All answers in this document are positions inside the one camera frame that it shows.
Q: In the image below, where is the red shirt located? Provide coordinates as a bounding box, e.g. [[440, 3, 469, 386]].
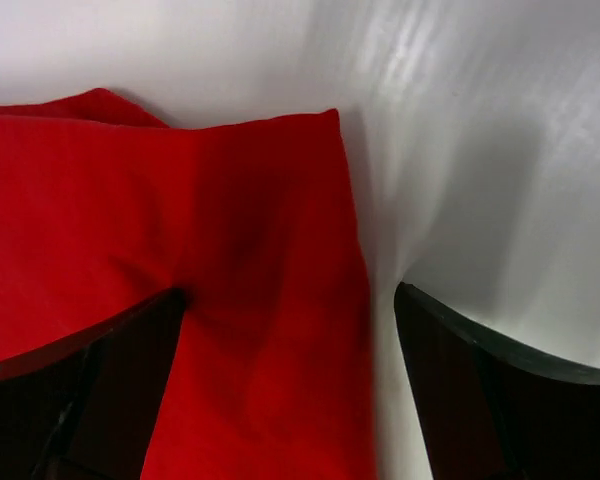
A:
[[0, 89, 376, 479]]

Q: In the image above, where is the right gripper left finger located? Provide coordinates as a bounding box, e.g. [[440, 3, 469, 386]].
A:
[[0, 289, 186, 479]]

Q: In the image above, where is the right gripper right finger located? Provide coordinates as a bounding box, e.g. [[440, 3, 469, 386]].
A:
[[394, 283, 600, 479]]

